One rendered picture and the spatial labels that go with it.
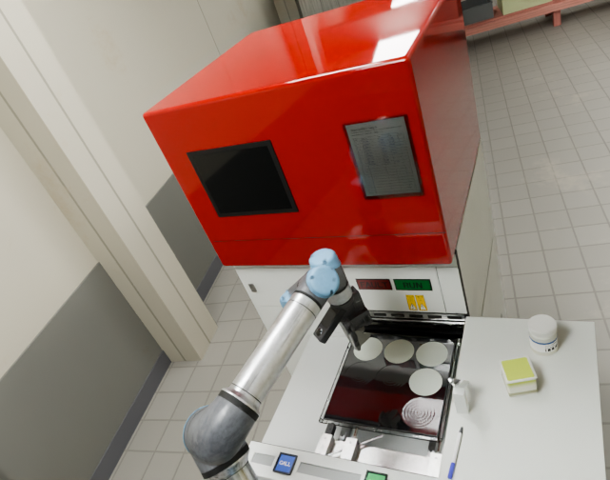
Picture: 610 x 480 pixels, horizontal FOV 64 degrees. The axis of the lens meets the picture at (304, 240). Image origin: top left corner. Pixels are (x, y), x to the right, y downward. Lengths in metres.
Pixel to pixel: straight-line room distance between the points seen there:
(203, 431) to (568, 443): 0.84
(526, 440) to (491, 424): 0.09
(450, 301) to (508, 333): 0.19
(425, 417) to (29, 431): 1.95
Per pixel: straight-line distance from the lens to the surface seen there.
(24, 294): 2.79
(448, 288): 1.57
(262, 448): 1.54
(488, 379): 1.49
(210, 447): 1.06
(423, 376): 1.60
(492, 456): 1.36
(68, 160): 2.74
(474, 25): 7.09
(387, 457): 1.49
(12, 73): 2.67
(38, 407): 2.84
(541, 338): 1.48
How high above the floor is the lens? 2.14
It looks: 32 degrees down
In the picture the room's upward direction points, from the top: 22 degrees counter-clockwise
